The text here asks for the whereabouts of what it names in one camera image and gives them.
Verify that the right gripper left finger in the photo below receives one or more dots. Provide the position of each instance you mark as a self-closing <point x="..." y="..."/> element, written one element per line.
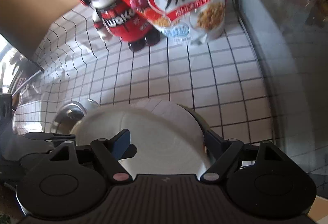
<point x="110" y="151"/>

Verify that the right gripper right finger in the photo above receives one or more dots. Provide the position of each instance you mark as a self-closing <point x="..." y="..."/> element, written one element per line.
<point x="226" y="154"/>

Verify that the tall white ceramic bowl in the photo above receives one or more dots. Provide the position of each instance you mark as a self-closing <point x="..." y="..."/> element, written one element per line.
<point x="167" y="137"/>

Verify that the stainless steel bowl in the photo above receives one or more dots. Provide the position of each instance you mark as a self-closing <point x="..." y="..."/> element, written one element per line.
<point x="71" y="114"/>

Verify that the blue ceramic bowl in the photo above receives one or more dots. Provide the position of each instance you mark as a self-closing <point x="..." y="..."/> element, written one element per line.
<point x="204" y="126"/>

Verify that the white checkered tablecloth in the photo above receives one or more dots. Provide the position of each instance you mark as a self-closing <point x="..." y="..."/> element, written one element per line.
<point x="221" y="80"/>

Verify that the red white robot figurine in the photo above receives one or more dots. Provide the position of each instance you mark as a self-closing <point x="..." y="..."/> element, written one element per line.
<point x="115" y="18"/>

